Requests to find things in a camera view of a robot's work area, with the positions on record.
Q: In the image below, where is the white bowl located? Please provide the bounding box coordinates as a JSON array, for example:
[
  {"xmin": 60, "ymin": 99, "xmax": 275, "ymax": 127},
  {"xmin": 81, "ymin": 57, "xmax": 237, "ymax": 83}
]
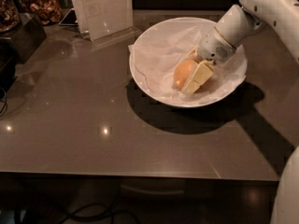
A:
[{"xmin": 128, "ymin": 16, "xmax": 249, "ymax": 108}]

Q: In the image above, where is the clear acrylic sign holder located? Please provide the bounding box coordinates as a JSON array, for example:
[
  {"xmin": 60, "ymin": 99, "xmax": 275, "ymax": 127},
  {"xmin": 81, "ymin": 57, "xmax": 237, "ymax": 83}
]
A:
[{"xmin": 72, "ymin": 0, "xmax": 140, "ymax": 47}]

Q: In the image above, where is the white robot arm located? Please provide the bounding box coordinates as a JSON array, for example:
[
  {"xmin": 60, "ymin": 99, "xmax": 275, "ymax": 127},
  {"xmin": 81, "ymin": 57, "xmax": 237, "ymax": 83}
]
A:
[{"xmin": 190, "ymin": 0, "xmax": 299, "ymax": 224}]

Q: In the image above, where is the black floor cable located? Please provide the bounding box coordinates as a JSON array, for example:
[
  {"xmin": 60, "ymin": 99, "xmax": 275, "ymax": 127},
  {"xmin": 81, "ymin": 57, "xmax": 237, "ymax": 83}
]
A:
[{"xmin": 57, "ymin": 184, "xmax": 141, "ymax": 224}]

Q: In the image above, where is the white paper napkin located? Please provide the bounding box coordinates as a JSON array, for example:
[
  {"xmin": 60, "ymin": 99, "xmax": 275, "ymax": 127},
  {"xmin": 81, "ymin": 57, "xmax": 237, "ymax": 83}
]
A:
[{"xmin": 126, "ymin": 23, "xmax": 249, "ymax": 105}]

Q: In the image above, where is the dark smartphone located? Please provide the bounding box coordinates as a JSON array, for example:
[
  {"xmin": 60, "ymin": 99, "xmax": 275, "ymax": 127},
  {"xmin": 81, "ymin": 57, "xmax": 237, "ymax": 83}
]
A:
[{"xmin": 59, "ymin": 8, "xmax": 78, "ymax": 26}]

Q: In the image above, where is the glass jar of nuts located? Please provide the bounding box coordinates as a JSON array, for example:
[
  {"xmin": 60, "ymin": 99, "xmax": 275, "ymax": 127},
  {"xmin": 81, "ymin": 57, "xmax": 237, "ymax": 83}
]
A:
[{"xmin": 0, "ymin": 0, "xmax": 21, "ymax": 33}]

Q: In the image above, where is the dark box stand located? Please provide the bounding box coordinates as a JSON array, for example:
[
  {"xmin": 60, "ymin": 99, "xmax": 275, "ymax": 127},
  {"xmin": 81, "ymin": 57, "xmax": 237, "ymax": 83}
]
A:
[{"xmin": 0, "ymin": 13, "xmax": 47, "ymax": 91}]

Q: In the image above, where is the dried fruit snack pile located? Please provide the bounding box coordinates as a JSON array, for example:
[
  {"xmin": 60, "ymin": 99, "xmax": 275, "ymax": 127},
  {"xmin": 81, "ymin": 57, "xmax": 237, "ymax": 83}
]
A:
[{"xmin": 28, "ymin": 0, "xmax": 62, "ymax": 25}]

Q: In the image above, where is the orange fruit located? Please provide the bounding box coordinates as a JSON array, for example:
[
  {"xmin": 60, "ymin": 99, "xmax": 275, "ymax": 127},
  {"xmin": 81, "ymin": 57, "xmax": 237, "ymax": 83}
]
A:
[{"xmin": 173, "ymin": 60, "xmax": 195, "ymax": 90}]

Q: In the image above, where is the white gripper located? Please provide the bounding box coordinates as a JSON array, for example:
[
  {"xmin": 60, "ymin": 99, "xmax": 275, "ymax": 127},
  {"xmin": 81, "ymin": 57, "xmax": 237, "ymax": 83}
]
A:
[{"xmin": 181, "ymin": 5, "xmax": 262, "ymax": 94}]

